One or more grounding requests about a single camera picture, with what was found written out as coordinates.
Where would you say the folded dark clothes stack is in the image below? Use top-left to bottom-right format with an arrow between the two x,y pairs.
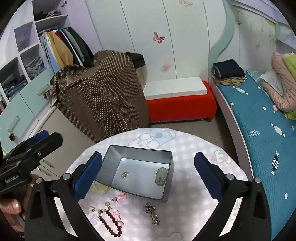
211,59 -> 246,86

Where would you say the grey metal tin box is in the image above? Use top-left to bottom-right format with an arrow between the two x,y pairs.
96,145 -> 174,202

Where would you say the dark red bead bracelet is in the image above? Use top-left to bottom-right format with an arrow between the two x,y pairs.
97,209 -> 123,238

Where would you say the silver chain bracelet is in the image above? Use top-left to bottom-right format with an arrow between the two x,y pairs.
144,202 -> 161,226

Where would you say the mint bunk bed frame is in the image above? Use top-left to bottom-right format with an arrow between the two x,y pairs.
207,0 -> 296,93

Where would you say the pink quilted jacket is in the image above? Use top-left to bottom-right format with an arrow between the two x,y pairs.
261,52 -> 295,113

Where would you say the green pillow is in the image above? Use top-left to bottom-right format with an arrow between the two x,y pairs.
283,53 -> 296,121

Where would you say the pink checked cartoon tablecloth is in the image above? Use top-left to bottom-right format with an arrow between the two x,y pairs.
67,128 -> 247,240

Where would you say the hanging clothes row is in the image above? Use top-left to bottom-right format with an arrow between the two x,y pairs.
38,27 -> 95,73

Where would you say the brown polka dot cloth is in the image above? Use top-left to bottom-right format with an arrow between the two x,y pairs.
45,51 -> 149,143

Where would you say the lilac shelf wardrobe unit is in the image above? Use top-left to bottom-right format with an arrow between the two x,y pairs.
1,1 -> 102,152

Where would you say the person's left hand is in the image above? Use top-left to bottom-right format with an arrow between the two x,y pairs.
1,174 -> 39,233

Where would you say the green jade pendant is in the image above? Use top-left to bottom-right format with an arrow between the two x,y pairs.
154,167 -> 168,186

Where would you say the red upholstered bench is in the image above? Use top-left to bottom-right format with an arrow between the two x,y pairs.
147,81 -> 217,123

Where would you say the teal candy-print bed sheet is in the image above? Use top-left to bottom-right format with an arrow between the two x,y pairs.
216,72 -> 295,238

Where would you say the small pearl earring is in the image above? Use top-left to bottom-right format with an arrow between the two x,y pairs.
121,171 -> 129,178

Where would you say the pink bear keychain charm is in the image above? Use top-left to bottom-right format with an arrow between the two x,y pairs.
112,210 -> 124,227

